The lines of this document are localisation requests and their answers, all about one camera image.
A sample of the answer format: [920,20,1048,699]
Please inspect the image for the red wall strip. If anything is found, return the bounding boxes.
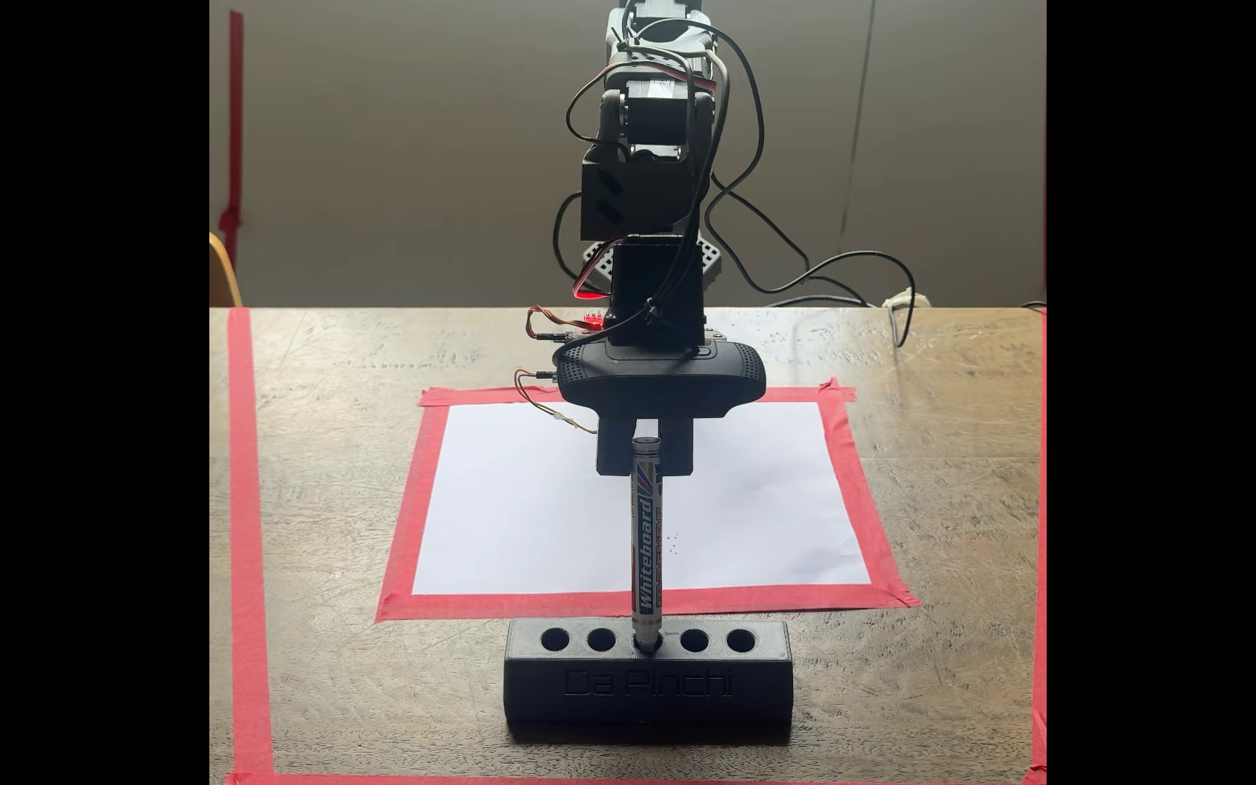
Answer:
[218,11,246,268]

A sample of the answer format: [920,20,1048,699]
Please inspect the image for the black oval camera box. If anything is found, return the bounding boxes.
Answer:
[554,338,768,421]

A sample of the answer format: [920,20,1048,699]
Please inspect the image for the red tape strip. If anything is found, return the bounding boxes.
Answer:
[227,772,1047,785]
[1029,310,1048,785]
[228,308,276,778]

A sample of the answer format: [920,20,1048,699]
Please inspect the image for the white paper sheet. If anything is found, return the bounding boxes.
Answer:
[412,401,871,597]

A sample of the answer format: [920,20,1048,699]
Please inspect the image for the white perforated controller board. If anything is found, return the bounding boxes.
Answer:
[582,234,723,289]

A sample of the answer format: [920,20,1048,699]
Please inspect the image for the looped black cable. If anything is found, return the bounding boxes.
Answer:
[552,192,588,287]

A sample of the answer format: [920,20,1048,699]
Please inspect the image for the wooden chair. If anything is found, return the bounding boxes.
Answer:
[209,231,244,309]

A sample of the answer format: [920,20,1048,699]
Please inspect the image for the thin red yellow wires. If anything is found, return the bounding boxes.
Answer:
[513,305,602,435]

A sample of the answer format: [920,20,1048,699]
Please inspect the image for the black pen holder block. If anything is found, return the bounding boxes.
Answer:
[504,618,794,730]

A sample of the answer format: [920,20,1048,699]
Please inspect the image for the grey whiteboard marker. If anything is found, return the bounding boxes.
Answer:
[630,436,665,653]

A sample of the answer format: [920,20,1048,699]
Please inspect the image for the red tape frame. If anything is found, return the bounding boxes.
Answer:
[375,378,922,624]

